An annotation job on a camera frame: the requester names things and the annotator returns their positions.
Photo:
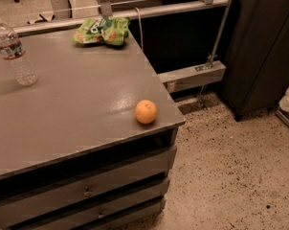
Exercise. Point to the clear plastic water bottle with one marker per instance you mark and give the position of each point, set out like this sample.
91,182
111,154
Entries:
14,54

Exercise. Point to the orange fruit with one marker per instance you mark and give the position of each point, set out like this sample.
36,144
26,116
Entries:
145,112

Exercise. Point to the top grey drawer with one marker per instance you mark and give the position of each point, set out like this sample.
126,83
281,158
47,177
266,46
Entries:
32,210

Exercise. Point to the grey drawer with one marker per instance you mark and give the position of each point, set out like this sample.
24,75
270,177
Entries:
32,210
131,214
109,204

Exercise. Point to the grey drawer cabinet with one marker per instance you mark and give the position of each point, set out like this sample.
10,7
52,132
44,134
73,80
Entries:
80,115

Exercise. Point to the green chip bag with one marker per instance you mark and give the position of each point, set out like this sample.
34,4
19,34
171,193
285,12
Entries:
108,30

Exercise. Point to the middle grey drawer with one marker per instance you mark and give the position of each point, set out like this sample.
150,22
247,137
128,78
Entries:
109,204

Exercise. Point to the bottom grey drawer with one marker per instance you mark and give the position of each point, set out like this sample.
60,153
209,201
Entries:
131,214

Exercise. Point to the dark grey cabinet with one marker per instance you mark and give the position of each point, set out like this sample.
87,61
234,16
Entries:
257,55

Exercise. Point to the grey metal bracket beam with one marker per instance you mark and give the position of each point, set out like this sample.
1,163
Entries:
191,77

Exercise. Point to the grey metal frame rail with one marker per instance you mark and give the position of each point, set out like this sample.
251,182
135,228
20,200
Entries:
59,25

